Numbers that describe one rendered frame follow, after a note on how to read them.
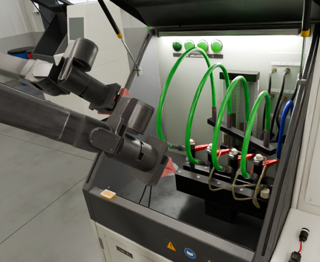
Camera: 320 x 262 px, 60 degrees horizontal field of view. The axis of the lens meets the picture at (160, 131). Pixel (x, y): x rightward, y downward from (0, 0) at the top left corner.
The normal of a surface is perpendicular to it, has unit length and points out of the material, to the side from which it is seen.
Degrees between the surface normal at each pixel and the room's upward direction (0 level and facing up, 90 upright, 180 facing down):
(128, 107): 83
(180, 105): 90
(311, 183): 76
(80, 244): 0
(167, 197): 0
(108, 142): 82
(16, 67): 41
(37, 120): 83
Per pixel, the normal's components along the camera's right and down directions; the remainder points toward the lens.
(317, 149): -0.57, 0.21
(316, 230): -0.11, -0.89
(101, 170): 0.82, 0.18
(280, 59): -0.56, 0.43
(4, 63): -0.35, -0.35
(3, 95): 0.61, 0.13
